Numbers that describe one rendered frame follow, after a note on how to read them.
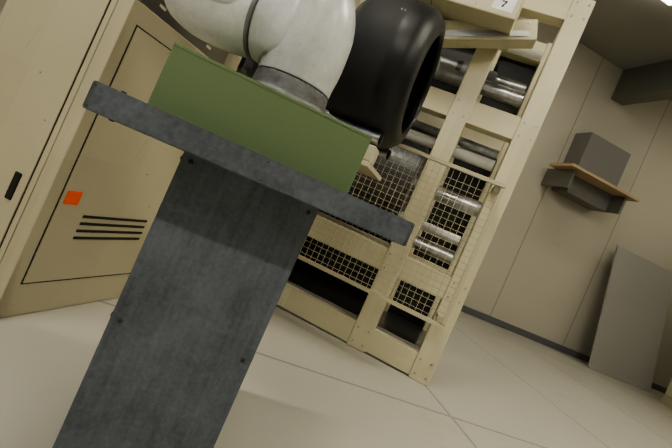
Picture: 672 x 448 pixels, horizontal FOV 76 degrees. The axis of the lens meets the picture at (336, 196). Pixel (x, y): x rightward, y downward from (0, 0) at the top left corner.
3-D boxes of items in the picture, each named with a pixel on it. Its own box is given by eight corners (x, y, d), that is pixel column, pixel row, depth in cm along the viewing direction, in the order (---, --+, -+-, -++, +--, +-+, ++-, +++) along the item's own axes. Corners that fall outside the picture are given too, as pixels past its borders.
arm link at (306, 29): (323, 86, 78) (371, -25, 78) (234, 51, 80) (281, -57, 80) (334, 110, 94) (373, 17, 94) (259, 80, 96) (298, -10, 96)
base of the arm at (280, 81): (352, 137, 82) (364, 111, 82) (243, 84, 75) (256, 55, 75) (325, 138, 99) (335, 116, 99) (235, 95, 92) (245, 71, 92)
